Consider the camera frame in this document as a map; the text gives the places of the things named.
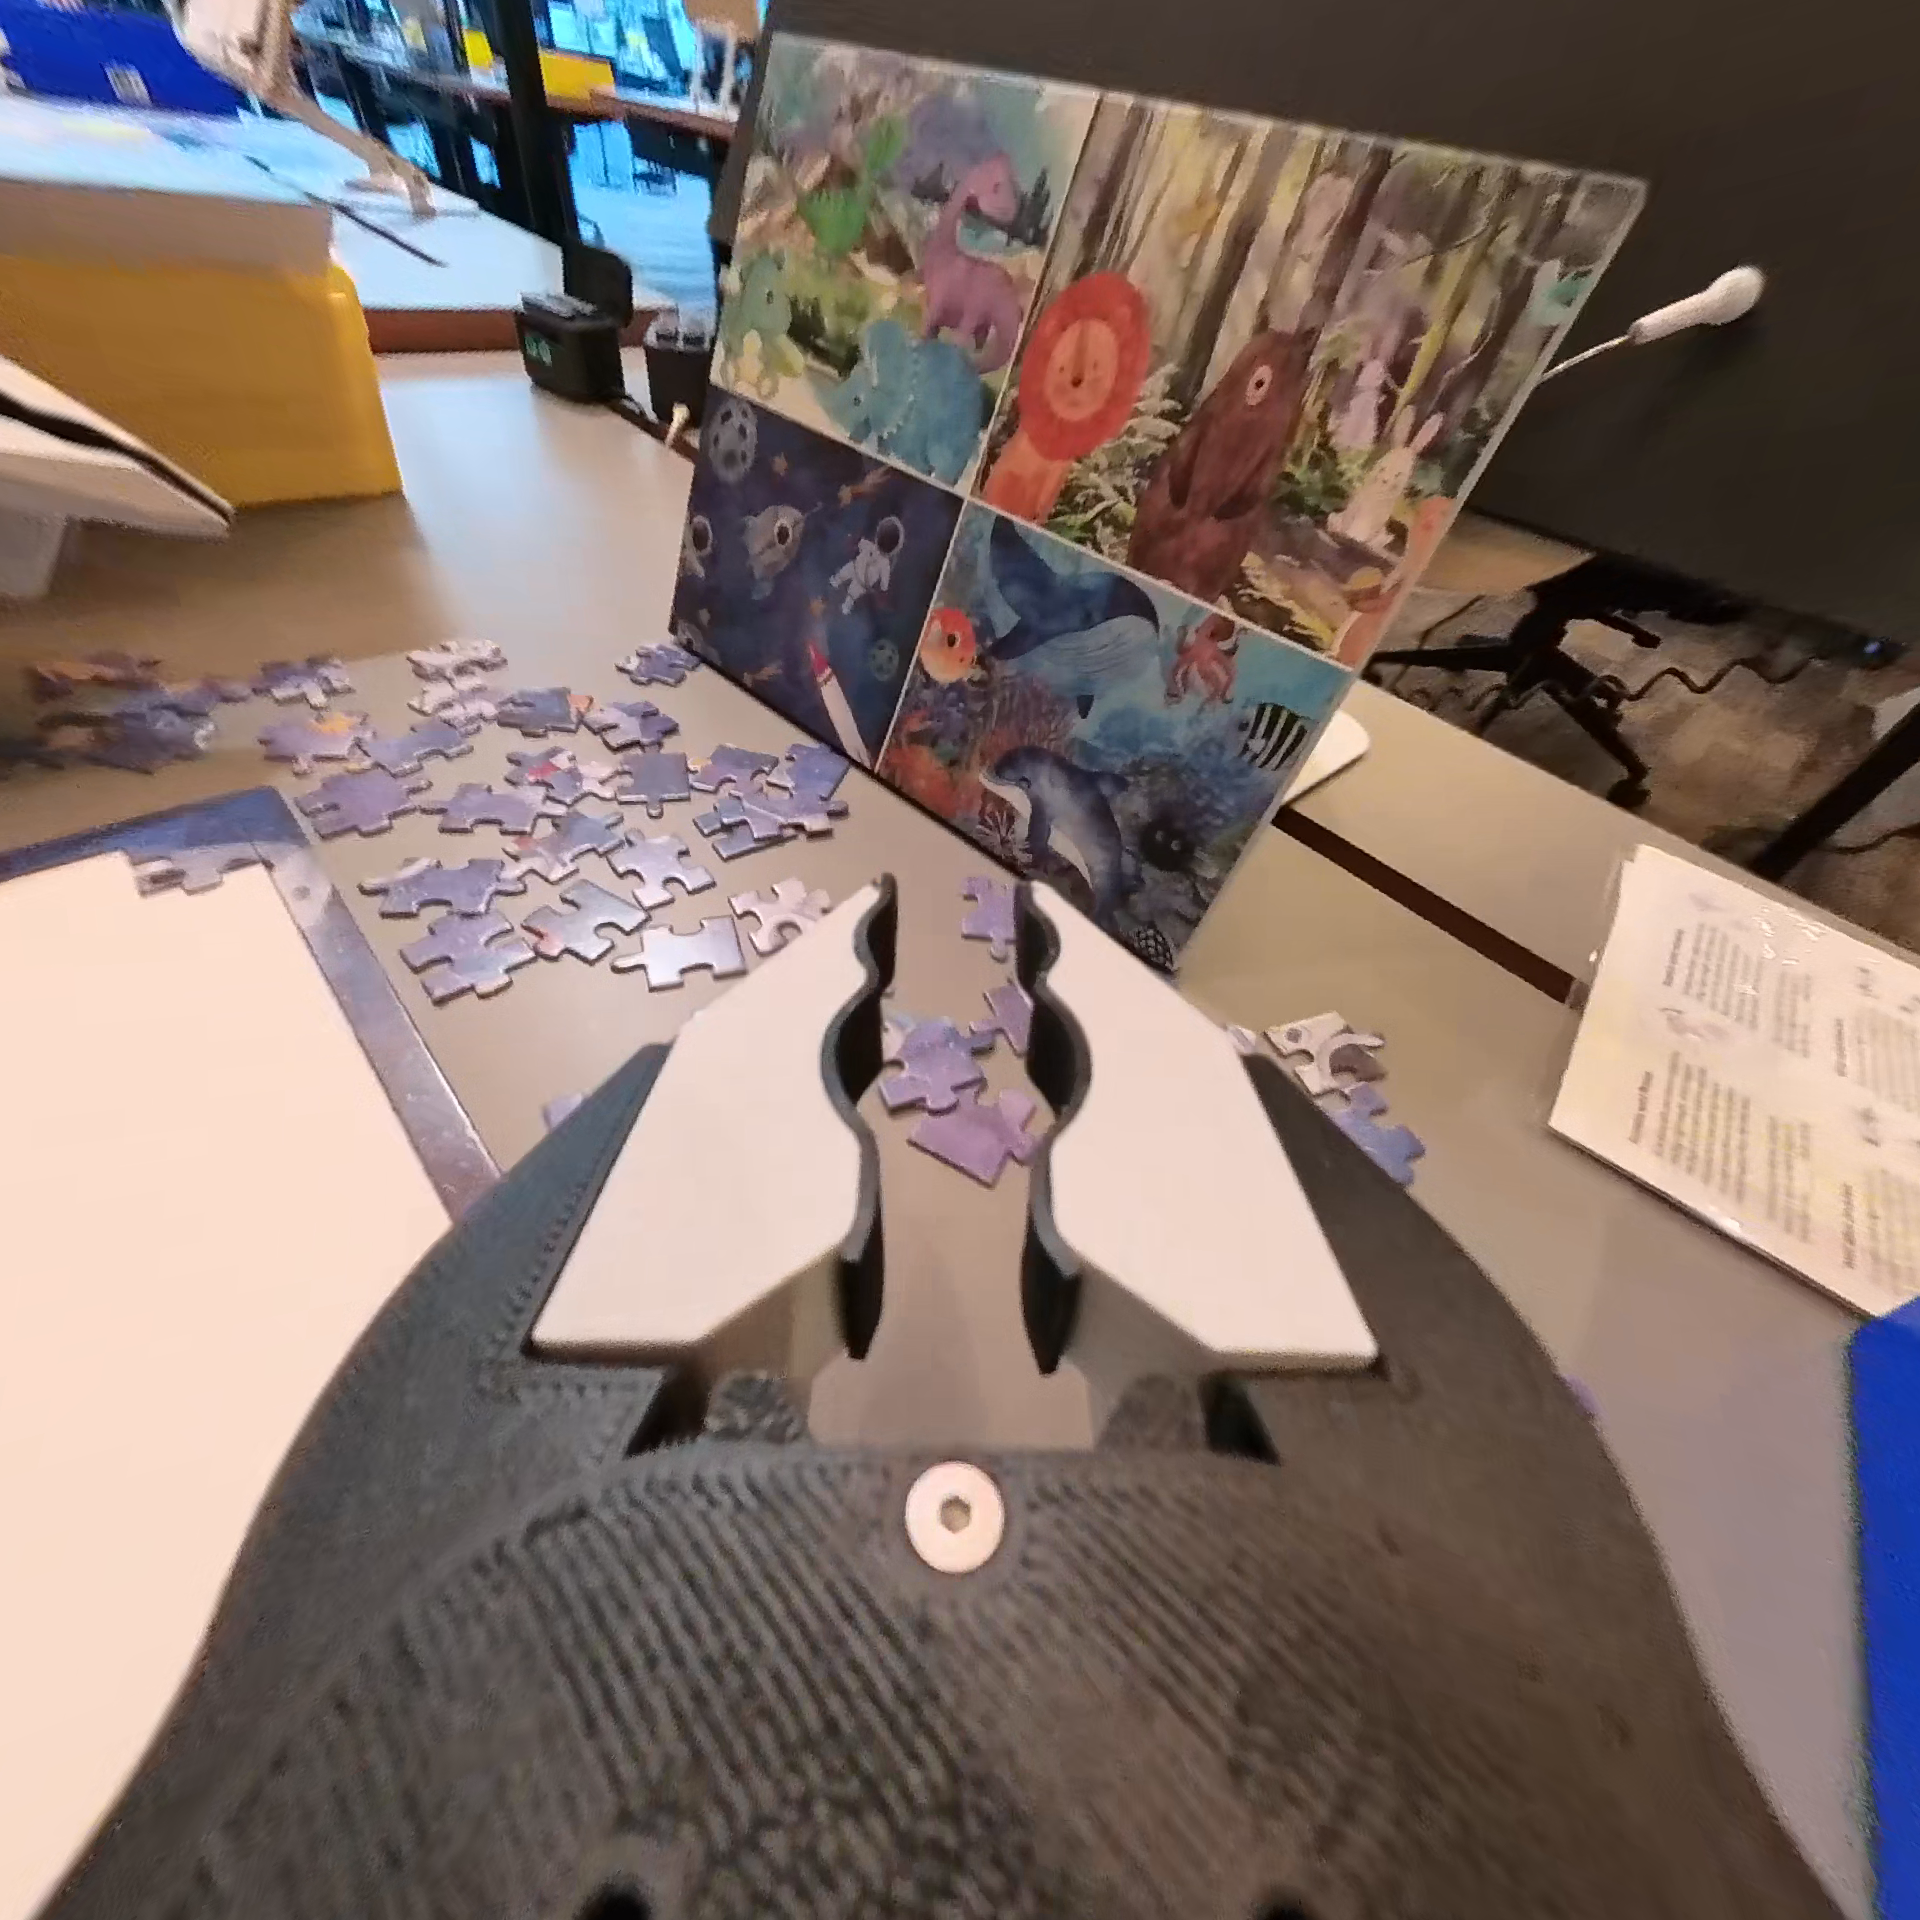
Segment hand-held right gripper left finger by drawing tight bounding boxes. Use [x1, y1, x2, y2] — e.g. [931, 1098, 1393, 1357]
[530, 875, 904, 1378]

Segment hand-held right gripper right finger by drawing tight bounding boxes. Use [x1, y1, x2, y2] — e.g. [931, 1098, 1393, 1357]
[1016, 883, 1383, 1394]

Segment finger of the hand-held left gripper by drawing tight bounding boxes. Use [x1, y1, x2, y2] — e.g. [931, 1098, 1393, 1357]
[0, 355, 237, 606]

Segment blue jigsaw puzzle pieces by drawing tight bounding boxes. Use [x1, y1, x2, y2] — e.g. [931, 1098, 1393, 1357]
[27, 638, 1431, 1191]

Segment yellow plastic bin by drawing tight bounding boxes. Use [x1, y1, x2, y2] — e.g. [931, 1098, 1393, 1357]
[0, 257, 408, 510]

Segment white flat box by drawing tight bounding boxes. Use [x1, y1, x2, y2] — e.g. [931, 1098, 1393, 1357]
[0, 94, 338, 278]

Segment white stand base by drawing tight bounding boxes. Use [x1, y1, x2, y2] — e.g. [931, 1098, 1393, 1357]
[1280, 705, 1373, 822]

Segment black box device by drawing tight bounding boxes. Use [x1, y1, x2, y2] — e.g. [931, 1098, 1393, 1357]
[514, 287, 635, 405]

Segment printed sheet in clear holder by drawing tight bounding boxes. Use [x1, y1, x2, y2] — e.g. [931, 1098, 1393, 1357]
[1548, 843, 1920, 1319]

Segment white blue-bordered puzzle tray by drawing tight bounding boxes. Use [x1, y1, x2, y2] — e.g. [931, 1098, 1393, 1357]
[0, 786, 505, 1920]

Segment small black device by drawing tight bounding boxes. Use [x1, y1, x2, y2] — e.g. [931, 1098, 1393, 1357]
[643, 317, 711, 437]

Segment background shelving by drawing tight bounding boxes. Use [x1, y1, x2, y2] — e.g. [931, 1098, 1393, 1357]
[293, 0, 753, 203]

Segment illustrated puzzle box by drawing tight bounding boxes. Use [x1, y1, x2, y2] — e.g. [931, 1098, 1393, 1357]
[669, 31, 1649, 975]

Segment black desk leg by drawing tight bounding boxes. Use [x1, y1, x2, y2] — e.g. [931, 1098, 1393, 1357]
[1746, 701, 1920, 885]

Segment blue plastic bin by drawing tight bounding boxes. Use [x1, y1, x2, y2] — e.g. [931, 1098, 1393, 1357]
[1848, 1302, 1920, 1920]

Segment white microphone on stand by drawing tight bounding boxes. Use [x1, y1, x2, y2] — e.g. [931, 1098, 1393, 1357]
[1544, 265, 1770, 387]

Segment black post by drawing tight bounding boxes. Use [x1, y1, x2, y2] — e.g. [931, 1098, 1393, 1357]
[504, 0, 589, 265]

